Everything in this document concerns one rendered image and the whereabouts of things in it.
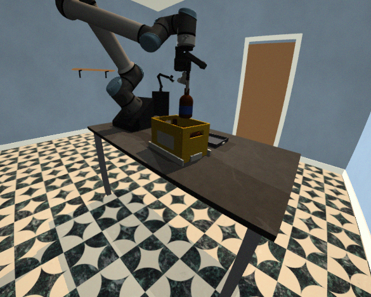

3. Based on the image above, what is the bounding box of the yellow bottle crate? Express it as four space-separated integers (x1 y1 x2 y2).
152 115 210 163

